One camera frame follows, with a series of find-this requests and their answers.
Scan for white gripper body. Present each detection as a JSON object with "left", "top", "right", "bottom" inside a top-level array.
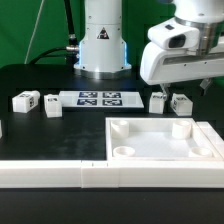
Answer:
[{"left": 140, "top": 18, "right": 224, "bottom": 85}]

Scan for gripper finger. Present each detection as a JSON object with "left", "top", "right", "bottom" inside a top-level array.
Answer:
[
  {"left": 200, "top": 78, "right": 212, "bottom": 92},
  {"left": 160, "top": 84, "right": 170, "bottom": 99}
]

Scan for white square tabletop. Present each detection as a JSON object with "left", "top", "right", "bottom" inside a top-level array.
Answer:
[{"left": 105, "top": 118, "right": 215, "bottom": 161}]

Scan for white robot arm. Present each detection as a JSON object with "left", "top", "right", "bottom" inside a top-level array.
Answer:
[{"left": 74, "top": 0, "right": 224, "bottom": 88}]

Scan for white left fence piece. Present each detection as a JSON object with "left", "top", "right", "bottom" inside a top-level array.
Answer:
[{"left": 0, "top": 120, "right": 2, "bottom": 139}]

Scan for white right fence rail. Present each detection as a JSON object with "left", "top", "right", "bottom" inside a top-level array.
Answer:
[{"left": 196, "top": 122, "right": 224, "bottom": 161}]

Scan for white fence rail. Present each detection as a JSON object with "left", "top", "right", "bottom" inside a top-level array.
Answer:
[
  {"left": 0, "top": 161, "right": 224, "bottom": 188},
  {"left": 196, "top": 122, "right": 224, "bottom": 161}
]

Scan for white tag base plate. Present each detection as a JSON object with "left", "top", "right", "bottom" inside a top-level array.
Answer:
[{"left": 59, "top": 91, "right": 144, "bottom": 108}]

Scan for black thick cable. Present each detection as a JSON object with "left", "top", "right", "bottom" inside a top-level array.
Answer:
[{"left": 28, "top": 0, "right": 81, "bottom": 65}]

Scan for white front fence rail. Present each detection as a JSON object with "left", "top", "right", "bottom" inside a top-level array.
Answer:
[{"left": 0, "top": 161, "right": 224, "bottom": 188}]

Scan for thin white cable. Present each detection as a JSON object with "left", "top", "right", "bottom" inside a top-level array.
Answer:
[{"left": 24, "top": 0, "right": 46, "bottom": 65}]

